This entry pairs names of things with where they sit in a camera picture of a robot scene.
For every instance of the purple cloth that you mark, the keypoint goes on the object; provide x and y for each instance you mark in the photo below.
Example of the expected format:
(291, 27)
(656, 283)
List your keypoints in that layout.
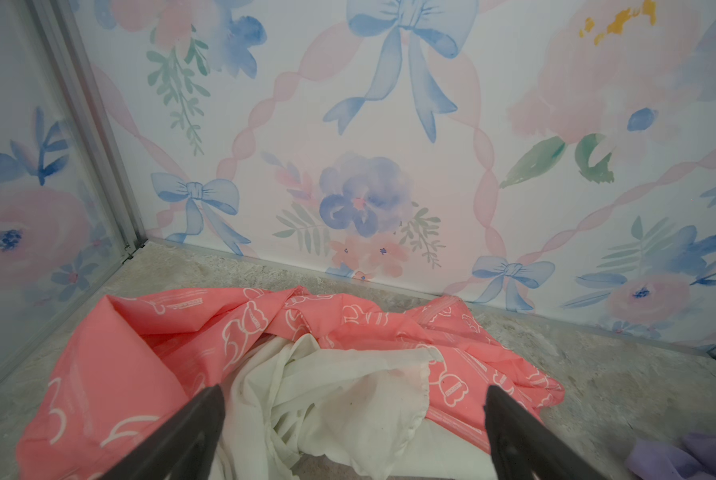
(695, 458)

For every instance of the pink patterned cloth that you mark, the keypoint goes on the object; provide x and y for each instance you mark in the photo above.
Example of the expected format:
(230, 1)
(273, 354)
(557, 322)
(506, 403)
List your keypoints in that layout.
(133, 362)

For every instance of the white cloth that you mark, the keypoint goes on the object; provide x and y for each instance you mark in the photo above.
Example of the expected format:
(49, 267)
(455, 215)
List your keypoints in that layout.
(363, 409)

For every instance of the left aluminium corner post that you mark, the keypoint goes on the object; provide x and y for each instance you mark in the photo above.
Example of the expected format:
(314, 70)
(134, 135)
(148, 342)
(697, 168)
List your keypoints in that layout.
(60, 37)

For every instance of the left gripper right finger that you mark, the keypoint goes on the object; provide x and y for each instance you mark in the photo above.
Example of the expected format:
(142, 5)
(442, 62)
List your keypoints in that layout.
(521, 447)

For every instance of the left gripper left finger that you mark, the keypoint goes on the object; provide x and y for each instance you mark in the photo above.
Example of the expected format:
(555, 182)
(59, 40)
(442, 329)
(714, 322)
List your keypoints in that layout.
(179, 447)

